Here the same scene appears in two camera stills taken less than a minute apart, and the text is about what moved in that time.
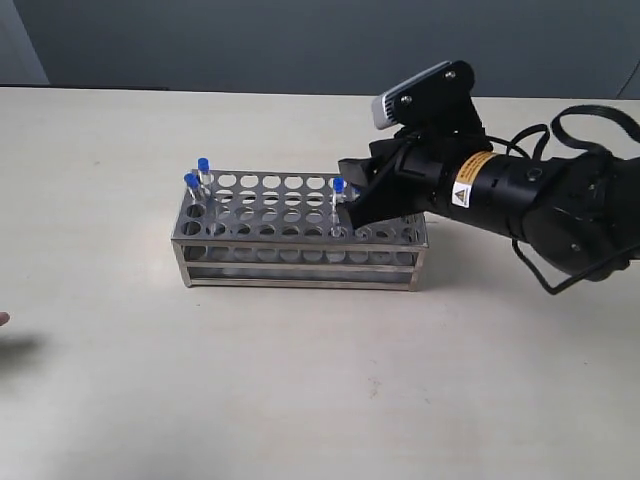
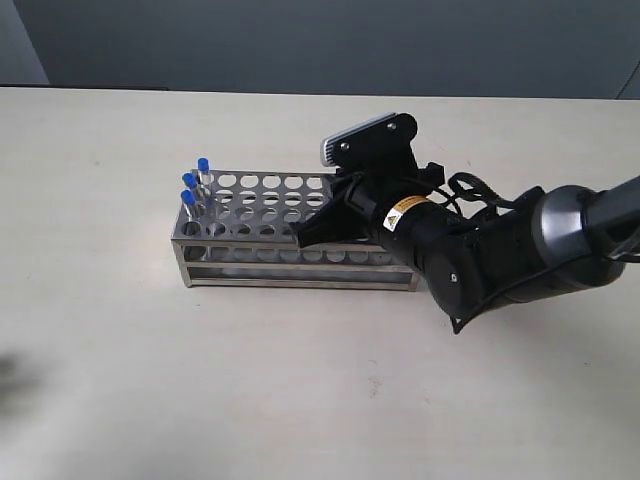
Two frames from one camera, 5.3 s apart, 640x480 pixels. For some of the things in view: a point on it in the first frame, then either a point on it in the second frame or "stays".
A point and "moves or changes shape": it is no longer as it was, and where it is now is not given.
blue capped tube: (351, 194) moves or changes shape
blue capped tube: (206, 177) stays
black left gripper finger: (387, 199) to (342, 221)
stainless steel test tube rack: (287, 231) stays
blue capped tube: (192, 180) stays
